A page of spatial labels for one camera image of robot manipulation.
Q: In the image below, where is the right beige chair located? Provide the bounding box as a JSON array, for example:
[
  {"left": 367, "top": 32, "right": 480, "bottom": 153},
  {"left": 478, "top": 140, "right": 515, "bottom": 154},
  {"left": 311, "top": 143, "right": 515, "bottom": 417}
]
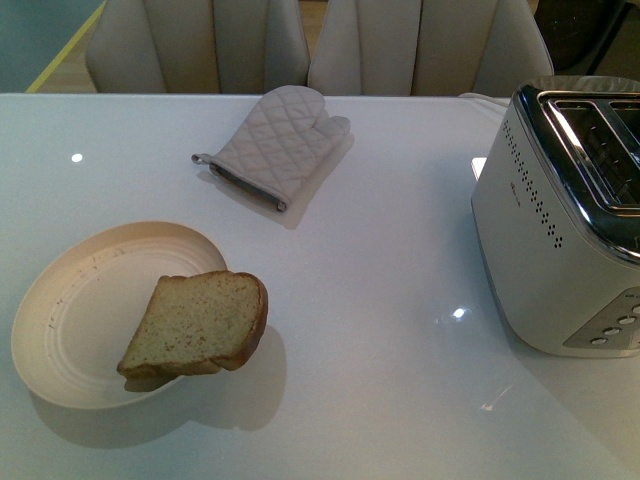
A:
[{"left": 308, "top": 0, "right": 553, "bottom": 97}]

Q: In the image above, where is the beige round plate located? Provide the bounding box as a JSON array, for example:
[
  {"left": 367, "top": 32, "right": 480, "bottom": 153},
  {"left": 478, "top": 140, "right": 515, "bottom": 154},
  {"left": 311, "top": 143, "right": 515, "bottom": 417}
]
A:
[{"left": 11, "top": 221, "right": 227, "bottom": 410}]

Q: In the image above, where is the white toaster power cable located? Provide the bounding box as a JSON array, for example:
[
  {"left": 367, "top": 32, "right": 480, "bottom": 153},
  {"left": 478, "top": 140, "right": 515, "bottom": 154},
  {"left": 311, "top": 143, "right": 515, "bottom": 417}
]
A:
[{"left": 457, "top": 92, "right": 512, "bottom": 108}]

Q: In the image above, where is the white chrome toaster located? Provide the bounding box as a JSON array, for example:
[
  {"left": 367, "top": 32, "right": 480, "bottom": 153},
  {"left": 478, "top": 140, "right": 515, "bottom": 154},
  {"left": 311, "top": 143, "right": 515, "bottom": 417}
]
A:
[{"left": 471, "top": 76, "right": 639, "bottom": 358}]

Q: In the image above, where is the left beige chair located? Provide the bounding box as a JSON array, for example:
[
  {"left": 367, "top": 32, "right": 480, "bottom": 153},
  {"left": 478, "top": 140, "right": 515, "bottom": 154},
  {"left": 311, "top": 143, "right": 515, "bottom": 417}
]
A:
[{"left": 85, "top": 1, "right": 310, "bottom": 95}]

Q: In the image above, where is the slice of toast bread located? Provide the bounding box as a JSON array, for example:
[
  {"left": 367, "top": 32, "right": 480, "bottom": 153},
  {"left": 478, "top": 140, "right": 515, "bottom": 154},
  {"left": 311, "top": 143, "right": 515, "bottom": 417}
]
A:
[{"left": 117, "top": 270, "right": 268, "bottom": 380}]

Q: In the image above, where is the beige chair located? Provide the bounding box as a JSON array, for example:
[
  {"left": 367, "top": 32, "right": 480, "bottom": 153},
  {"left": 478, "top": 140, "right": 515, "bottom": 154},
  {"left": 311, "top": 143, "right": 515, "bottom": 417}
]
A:
[
  {"left": 308, "top": 0, "right": 553, "bottom": 97},
  {"left": 85, "top": 1, "right": 310, "bottom": 95}
]

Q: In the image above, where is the grey quilted oven mitt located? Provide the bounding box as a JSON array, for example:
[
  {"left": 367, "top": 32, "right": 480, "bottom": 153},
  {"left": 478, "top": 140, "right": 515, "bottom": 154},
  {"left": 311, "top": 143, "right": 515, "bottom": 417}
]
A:
[{"left": 191, "top": 85, "right": 351, "bottom": 212}]

